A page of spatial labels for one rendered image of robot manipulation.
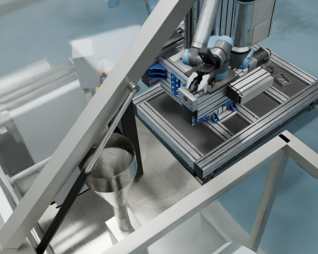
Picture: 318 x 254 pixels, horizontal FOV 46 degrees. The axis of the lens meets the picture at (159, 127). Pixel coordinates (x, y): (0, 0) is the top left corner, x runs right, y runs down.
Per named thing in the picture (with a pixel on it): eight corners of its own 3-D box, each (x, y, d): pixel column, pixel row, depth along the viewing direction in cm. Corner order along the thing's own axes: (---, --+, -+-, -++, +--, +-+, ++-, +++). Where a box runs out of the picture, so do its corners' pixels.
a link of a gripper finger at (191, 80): (189, 98, 151) (202, 84, 155) (188, 86, 147) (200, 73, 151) (183, 96, 152) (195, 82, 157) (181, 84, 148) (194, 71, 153)
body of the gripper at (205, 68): (212, 89, 155) (222, 72, 162) (210, 72, 149) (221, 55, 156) (195, 86, 158) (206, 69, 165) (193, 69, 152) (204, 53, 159)
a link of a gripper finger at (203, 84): (206, 100, 148) (211, 85, 154) (204, 88, 144) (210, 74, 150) (198, 100, 149) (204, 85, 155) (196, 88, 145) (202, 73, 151)
